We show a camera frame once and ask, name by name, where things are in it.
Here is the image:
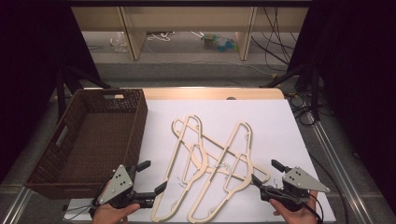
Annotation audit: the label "clear plastic bag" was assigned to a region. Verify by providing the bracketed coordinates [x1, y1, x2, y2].
[109, 31, 129, 53]

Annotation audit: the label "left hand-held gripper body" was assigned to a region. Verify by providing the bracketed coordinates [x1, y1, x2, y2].
[92, 163, 155, 209]

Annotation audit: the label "person's left hand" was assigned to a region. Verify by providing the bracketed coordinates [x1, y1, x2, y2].
[92, 203, 142, 224]

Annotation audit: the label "white cord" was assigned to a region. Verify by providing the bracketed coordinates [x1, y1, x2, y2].
[147, 31, 176, 42]

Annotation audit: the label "aluminium floor rail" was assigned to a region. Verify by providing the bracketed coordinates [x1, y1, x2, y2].
[306, 112, 376, 224]
[0, 186, 35, 224]

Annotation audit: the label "cream clothes hanger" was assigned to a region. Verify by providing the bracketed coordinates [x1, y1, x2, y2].
[171, 117, 272, 189]
[187, 120, 254, 224]
[150, 114, 209, 223]

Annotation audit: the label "person's right hand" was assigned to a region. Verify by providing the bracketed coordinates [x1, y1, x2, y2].
[269, 189, 319, 224]

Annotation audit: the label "brown woven basket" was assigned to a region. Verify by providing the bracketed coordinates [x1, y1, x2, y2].
[25, 88, 149, 200]

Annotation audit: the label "black tripod stand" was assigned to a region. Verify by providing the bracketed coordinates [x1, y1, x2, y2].
[54, 64, 112, 123]
[260, 63, 321, 123]

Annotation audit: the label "bundle of black cables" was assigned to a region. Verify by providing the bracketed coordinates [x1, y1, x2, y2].
[250, 7, 300, 73]

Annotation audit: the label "black curtain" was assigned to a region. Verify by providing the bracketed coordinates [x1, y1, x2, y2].
[287, 0, 396, 214]
[0, 0, 101, 185]

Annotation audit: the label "light wooden table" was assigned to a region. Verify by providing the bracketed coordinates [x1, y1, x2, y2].
[83, 87, 285, 101]

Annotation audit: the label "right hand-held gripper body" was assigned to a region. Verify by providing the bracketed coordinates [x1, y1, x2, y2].
[260, 166, 331, 213]

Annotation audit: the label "bag of coloured bottles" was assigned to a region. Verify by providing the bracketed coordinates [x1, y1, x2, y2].
[200, 32, 239, 53]

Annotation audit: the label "left gripper grey cable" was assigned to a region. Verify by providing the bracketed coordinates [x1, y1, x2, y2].
[64, 203, 98, 217]

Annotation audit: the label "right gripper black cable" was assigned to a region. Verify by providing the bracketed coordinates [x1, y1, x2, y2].
[306, 192, 325, 224]

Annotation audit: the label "beige wooden shelf unit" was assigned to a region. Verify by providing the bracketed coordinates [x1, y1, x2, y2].
[70, 7, 309, 62]

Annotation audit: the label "black floor cable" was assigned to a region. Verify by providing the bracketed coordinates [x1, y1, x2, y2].
[307, 152, 350, 224]

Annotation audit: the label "white table mat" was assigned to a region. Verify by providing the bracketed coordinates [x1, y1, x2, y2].
[64, 99, 336, 223]

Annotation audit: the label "tangled black floor cables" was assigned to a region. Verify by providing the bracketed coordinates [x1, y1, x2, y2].
[284, 91, 316, 127]

